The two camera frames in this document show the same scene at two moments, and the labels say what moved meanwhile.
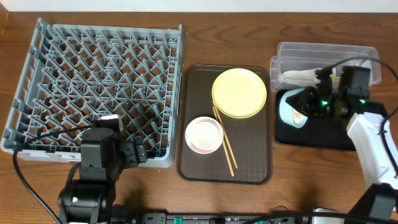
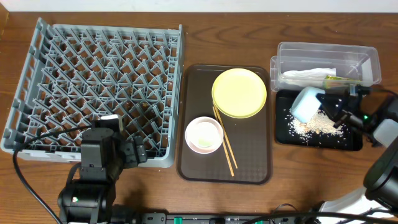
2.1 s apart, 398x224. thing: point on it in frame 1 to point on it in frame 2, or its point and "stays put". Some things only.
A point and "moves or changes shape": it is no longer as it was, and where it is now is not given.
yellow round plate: [239, 93] stays put
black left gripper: [138, 149] stays put
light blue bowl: [289, 114] moves or changes shape
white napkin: [305, 77] stays put
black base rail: [161, 218] stays put
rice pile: [297, 117] to [320, 124]
